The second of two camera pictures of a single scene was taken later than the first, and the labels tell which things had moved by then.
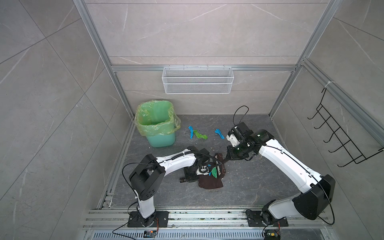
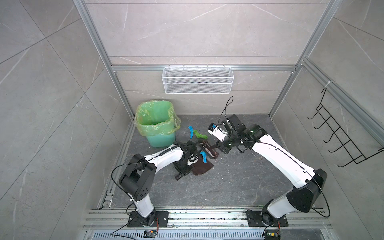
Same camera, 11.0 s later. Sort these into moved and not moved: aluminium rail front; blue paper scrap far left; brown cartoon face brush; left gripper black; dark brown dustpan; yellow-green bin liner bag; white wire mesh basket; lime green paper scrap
Moved: left gripper black; brown cartoon face brush; dark brown dustpan
Not moved: white wire mesh basket; aluminium rail front; blue paper scrap far left; yellow-green bin liner bag; lime green paper scrap
